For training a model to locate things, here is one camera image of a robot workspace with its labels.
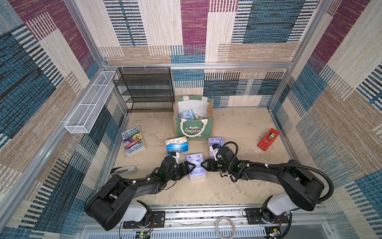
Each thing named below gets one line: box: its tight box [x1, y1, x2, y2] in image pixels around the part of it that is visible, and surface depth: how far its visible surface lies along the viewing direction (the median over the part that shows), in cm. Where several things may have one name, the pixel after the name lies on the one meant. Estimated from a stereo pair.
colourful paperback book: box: [121, 125, 147, 157], surface depth 101 cm
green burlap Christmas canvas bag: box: [172, 95, 215, 141], surface depth 98 cm
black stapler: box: [109, 165, 138, 176], surface depth 91 cm
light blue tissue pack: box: [178, 108, 196, 121], surface depth 104 cm
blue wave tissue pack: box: [165, 136, 189, 157], surface depth 93 cm
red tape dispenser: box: [257, 127, 281, 152], surface depth 98 cm
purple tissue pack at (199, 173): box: [186, 152, 208, 181], surface depth 86 cm
